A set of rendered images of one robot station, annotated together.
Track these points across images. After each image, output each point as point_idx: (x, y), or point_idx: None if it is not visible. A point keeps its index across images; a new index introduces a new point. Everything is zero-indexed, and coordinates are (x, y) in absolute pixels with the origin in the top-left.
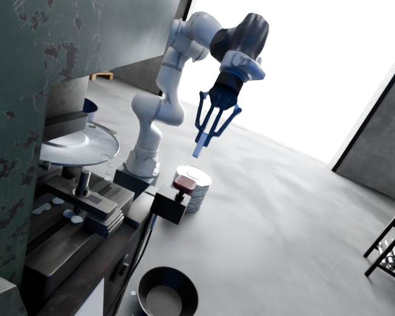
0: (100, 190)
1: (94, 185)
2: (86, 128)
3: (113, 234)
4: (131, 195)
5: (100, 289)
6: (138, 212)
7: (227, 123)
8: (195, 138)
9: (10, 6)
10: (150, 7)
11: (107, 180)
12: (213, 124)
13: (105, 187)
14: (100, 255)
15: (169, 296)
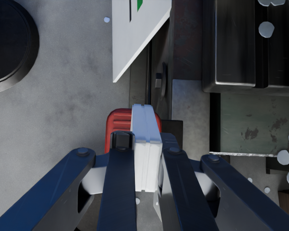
0: (267, 52)
1: (283, 57)
2: None
3: (197, 51)
4: (217, 75)
5: (166, 5)
6: (187, 104)
7: (30, 198)
8: (175, 138)
9: None
10: None
11: (280, 151)
12: (128, 174)
13: (267, 69)
14: (191, 8)
15: (91, 220)
